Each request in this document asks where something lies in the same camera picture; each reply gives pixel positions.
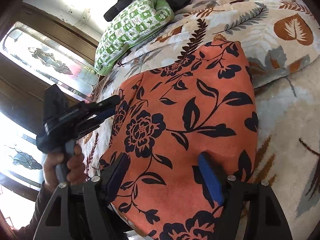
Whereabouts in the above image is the orange black floral garment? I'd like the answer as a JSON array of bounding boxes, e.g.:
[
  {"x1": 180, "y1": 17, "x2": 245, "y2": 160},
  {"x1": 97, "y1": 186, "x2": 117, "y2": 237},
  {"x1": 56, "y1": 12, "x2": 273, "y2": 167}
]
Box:
[{"x1": 100, "y1": 35, "x2": 258, "y2": 239}]

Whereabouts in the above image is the dark sleeved left forearm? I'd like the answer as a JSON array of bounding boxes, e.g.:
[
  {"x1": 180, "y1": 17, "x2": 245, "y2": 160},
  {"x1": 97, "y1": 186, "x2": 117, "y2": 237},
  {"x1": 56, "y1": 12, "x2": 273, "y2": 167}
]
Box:
[{"x1": 13, "y1": 182, "x2": 52, "y2": 240}]

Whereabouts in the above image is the person's left hand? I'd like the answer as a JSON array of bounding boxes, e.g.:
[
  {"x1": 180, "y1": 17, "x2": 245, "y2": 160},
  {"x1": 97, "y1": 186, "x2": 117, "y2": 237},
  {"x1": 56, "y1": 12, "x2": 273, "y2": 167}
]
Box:
[{"x1": 43, "y1": 145, "x2": 86, "y2": 193}]

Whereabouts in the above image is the green white patterned pillow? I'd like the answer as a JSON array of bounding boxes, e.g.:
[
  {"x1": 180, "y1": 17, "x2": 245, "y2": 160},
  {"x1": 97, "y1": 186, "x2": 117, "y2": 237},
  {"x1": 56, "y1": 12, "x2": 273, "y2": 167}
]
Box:
[{"x1": 94, "y1": 0, "x2": 174, "y2": 76}]

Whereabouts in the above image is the beige leaf-pattern fleece blanket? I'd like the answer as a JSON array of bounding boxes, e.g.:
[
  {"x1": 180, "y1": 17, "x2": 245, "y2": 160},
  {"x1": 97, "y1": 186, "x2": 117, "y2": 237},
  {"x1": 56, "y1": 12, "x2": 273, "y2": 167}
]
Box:
[{"x1": 81, "y1": 0, "x2": 319, "y2": 239}]

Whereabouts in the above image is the brown wooden window frame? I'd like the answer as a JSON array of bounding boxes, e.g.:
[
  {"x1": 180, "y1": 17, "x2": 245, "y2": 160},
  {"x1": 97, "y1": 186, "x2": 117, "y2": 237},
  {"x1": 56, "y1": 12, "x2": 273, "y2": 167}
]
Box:
[{"x1": 0, "y1": 2, "x2": 101, "y2": 203}]

